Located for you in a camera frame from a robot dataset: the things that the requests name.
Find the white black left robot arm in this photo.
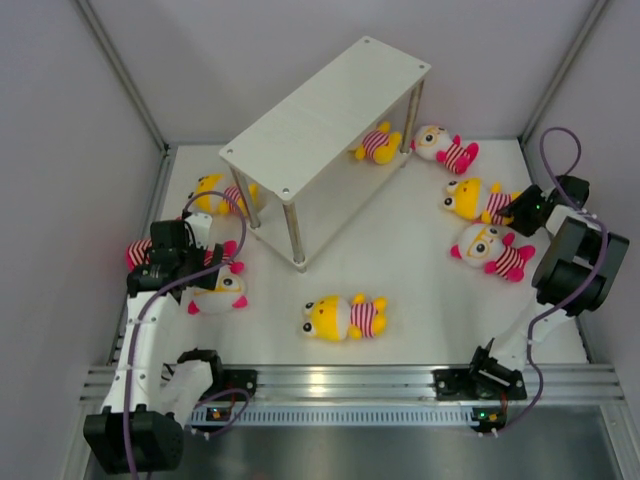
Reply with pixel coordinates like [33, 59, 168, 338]
[83, 213, 226, 478]

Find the white two-tier shelf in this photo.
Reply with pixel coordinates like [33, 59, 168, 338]
[219, 36, 431, 272]

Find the white pink plush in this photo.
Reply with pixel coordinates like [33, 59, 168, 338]
[187, 262, 249, 315]
[410, 125, 480, 175]
[449, 223, 536, 283]
[124, 237, 239, 272]

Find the grey slotted cable duct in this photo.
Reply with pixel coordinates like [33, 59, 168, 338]
[188, 404, 479, 428]

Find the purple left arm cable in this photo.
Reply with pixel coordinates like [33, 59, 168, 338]
[121, 190, 251, 480]

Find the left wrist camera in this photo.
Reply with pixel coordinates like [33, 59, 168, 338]
[183, 212, 213, 249]

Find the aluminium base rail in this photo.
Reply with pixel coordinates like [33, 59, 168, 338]
[79, 363, 626, 404]

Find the yellow plush inside shelf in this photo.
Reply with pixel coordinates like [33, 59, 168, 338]
[354, 121, 403, 165]

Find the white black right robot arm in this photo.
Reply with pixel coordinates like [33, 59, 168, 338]
[466, 175, 630, 400]

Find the yellow plush toy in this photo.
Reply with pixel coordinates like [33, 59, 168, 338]
[442, 178, 521, 226]
[301, 293, 388, 342]
[188, 173, 261, 218]

